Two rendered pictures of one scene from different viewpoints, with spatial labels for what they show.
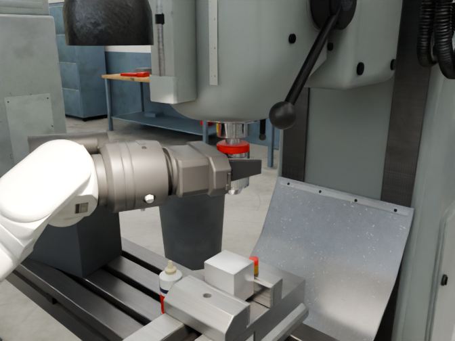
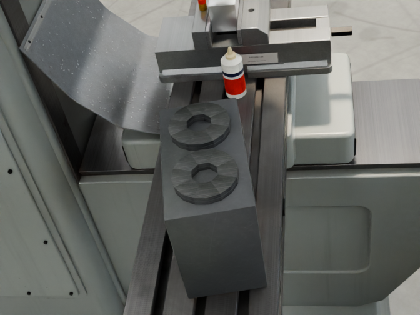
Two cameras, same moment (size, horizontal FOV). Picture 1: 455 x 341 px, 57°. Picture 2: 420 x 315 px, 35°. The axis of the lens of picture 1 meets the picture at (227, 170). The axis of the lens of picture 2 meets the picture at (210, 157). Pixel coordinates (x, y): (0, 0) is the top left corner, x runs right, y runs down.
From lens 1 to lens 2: 1.53 m
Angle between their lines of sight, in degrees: 95
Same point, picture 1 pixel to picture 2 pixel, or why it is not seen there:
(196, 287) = (248, 18)
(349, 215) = (63, 7)
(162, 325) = (280, 37)
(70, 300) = (282, 159)
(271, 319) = not seen: hidden behind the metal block
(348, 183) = not seen: outside the picture
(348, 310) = (132, 45)
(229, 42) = not seen: outside the picture
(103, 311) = (272, 128)
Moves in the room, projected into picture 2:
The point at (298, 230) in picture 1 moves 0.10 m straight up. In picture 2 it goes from (71, 58) to (56, 17)
